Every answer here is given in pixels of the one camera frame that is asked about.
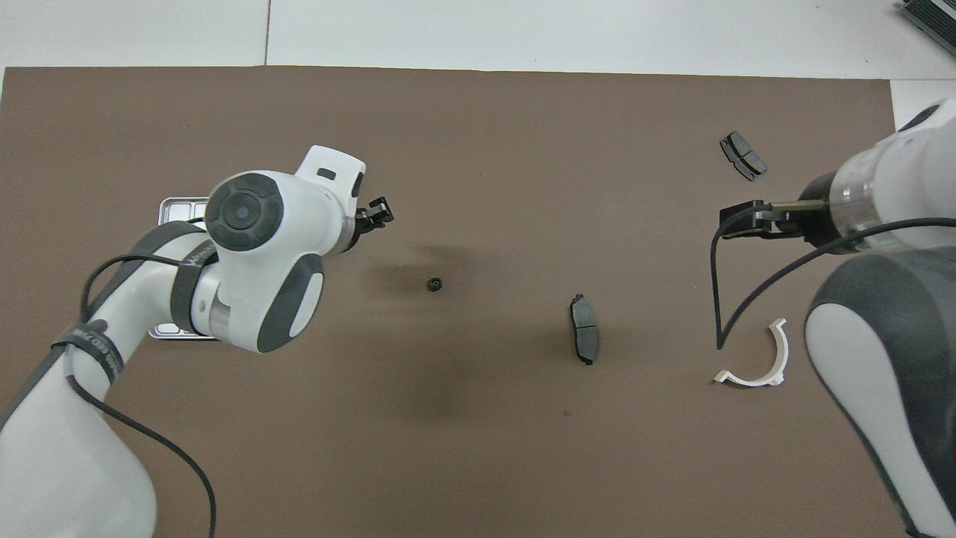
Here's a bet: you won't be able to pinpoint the brown table mat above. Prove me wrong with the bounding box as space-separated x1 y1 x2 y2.
0 66 916 538

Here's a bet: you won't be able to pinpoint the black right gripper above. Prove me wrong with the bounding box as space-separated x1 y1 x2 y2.
723 173 845 244

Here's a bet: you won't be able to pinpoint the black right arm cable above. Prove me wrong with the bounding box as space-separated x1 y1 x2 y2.
710 202 956 350

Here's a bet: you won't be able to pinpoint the white curved plastic bracket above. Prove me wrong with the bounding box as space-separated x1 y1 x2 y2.
713 318 789 388

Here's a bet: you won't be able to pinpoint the grey ribbed device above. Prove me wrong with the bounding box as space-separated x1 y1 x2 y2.
900 0 956 38

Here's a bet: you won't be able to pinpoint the single dark grey brake pad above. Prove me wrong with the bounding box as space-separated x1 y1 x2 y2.
569 293 600 366

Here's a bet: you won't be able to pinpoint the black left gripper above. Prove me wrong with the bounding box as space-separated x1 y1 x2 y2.
345 197 394 244

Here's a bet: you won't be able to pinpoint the stacked dark grey brake pads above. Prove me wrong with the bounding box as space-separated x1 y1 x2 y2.
719 132 768 182

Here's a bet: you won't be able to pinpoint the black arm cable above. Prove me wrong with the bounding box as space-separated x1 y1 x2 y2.
63 217 219 538
710 202 956 350

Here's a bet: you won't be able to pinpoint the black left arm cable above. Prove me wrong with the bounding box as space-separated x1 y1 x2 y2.
63 217 219 538

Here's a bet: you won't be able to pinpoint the grey metal tray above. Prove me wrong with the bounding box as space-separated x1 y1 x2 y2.
148 197 219 341

